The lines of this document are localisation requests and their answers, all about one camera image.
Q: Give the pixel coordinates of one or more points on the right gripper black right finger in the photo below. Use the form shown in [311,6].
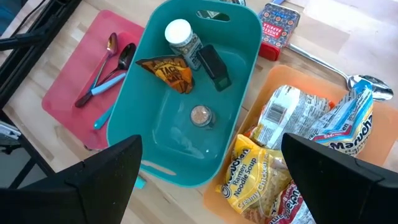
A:
[323,180]

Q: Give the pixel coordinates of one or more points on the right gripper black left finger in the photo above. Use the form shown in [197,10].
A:
[118,174]

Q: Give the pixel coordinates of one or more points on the yellow red snack packet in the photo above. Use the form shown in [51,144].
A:
[252,177]

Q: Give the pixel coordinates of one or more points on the small green spice jar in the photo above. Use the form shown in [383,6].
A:
[202,115]

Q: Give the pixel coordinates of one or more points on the silver metal spoon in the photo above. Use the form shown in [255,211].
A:
[381,90]

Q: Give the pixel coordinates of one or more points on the green rectangular spice tin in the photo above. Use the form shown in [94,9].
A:
[213,65]

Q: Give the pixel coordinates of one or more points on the red spice box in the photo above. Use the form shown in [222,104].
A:
[278,31]

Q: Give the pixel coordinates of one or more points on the white snack packet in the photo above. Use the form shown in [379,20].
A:
[286,115]

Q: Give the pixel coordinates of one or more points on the pink translucent plastic bin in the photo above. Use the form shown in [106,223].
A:
[71,93]

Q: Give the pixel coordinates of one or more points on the orange translucent plastic bin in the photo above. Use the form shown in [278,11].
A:
[295,81]

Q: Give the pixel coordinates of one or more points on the brown orange snack packet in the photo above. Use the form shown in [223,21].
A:
[171,73]

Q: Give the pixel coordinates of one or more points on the glass jar with white lid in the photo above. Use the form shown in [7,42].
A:
[178,31]

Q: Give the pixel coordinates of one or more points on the black aluminium table frame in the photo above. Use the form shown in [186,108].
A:
[28,59]

